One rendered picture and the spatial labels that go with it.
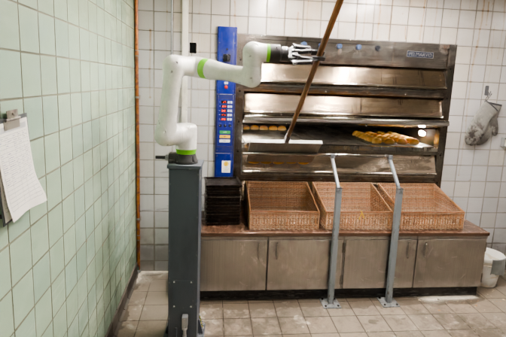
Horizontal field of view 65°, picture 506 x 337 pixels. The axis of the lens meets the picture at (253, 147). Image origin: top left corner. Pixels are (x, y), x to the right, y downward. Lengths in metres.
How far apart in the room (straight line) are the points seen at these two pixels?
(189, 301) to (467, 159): 2.79
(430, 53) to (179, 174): 2.49
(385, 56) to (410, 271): 1.82
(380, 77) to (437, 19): 0.69
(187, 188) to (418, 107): 2.28
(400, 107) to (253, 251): 1.82
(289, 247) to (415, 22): 2.20
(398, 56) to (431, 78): 0.36
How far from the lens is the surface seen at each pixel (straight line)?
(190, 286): 2.72
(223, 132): 3.42
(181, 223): 2.56
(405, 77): 3.82
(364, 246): 3.37
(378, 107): 3.73
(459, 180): 4.22
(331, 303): 3.44
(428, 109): 3.93
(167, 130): 2.34
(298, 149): 3.14
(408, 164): 3.94
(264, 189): 3.53
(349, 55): 3.64
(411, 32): 3.85
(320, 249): 3.27
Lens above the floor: 1.72
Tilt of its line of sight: 9 degrees down
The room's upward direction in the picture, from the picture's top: 2 degrees clockwise
